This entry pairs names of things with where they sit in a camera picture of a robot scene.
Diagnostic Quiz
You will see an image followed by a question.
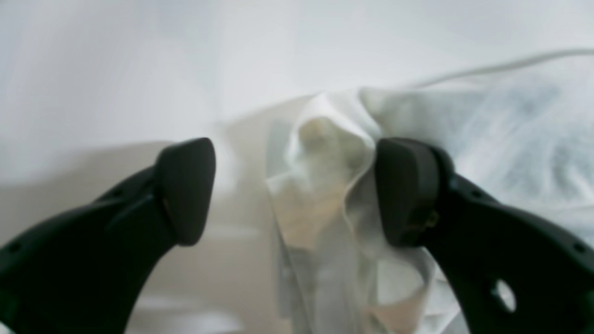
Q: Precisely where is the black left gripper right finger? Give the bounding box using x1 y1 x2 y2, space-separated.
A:
374 138 594 334

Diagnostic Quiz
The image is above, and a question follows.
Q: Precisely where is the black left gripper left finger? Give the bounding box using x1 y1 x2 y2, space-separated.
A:
0 138 216 334

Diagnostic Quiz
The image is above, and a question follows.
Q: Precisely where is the white t-shirt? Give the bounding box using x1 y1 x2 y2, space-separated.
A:
265 50 593 334

